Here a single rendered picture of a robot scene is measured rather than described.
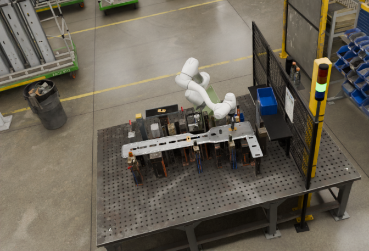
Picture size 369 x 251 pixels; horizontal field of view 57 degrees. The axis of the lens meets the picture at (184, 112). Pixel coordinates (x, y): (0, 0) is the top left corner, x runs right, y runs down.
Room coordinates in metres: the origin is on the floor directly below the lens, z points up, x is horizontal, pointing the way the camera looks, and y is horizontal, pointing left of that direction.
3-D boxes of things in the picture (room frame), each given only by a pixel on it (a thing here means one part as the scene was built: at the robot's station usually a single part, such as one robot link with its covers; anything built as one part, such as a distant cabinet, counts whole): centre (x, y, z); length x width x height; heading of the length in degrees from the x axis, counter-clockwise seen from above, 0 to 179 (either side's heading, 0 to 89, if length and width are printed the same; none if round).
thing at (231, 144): (2.34, -0.40, 0.87); 0.12 x 0.09 x 0.35; 179
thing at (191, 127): (2.76, -0.09, 0.94); 0.18 x 0.13 x 0.49; 89
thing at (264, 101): (2.80, -0.89, 1.09); 0.30 x 0.17 x 0.13; 174
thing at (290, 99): (2.44, -1.01, 1.30); 0.23 x 0.02 x 0.31; 179
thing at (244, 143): (2.36, -0.53, 0.84); 0.11 x 0.10 x 0.28; 179
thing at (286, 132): (2.75, -0.89, 1.01); 0.90 x 0.22 x 0.03; 179
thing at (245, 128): (2.55, 0.03, 1.00); 1.38 x 0.22 x 0.02; 89
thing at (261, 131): (2.42, -0.73, 0.88); 0.08 x 0.08 x 0.36; 89
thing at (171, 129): (2.71, 0.17, 0.89); 0.13 x 0.11 x 0.38; 179
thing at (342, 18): (4.61, -2.42, 0.65); 1.00 x 0.50 x 1.30; 4
